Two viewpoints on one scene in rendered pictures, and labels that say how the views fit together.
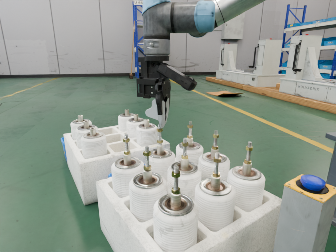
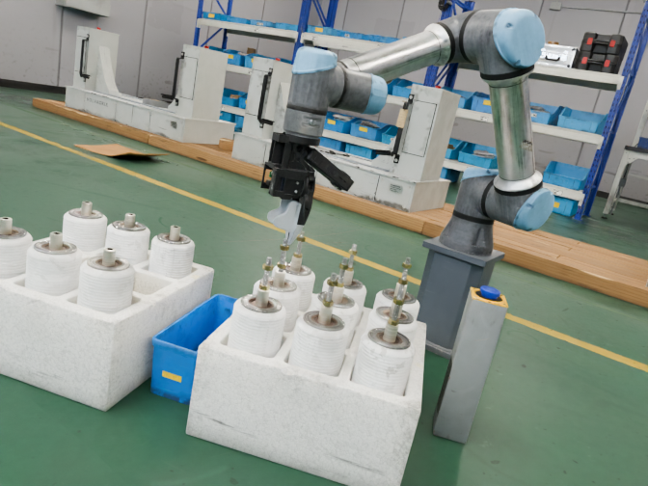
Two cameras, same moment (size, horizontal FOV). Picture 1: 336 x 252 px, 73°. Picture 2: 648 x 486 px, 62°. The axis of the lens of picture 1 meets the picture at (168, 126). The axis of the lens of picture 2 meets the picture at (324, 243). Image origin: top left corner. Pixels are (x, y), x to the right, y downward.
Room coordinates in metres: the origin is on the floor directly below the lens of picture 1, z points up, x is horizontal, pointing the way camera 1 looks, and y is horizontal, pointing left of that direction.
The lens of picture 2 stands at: (-0.08, 0.71, 0.63)
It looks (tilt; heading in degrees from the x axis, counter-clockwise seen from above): 15 degrees down; 314
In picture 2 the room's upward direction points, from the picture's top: 12 degrees clockwise
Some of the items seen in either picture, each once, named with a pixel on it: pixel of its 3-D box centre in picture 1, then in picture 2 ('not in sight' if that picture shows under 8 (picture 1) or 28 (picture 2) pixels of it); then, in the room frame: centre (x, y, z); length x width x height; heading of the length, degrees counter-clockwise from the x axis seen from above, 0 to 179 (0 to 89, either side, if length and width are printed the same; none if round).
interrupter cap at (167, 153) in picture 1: (160, 153); (278, 284); (0.67, 0.02, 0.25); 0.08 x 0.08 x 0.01
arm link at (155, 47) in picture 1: (156, 48); (304, 124); (0.67, 0.03, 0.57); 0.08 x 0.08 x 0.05
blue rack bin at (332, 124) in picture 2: not in sight; (341, 122); (4.68, -4.15, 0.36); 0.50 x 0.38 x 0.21; 103
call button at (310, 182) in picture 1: (312, 184); (489, 293); (0.38, -0.27, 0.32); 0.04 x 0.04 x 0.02
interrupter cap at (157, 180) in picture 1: (148, 180); (324, 321); (0.51, 0.05, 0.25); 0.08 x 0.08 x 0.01
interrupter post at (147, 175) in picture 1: (147, 176); (325, 314); (0.51, 0.05, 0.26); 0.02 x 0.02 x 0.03
